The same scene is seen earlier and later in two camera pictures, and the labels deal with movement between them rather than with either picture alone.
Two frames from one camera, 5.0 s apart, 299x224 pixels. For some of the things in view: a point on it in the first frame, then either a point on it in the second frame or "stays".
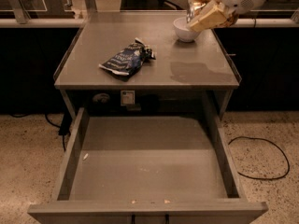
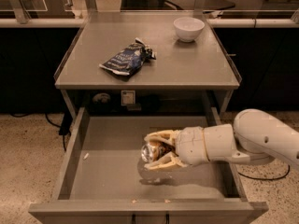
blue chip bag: x=127 y=62 stays
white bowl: x=183 y=30 stays
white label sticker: x=127 y=97 stays
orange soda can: x=230 y=18 to x=155 y=150
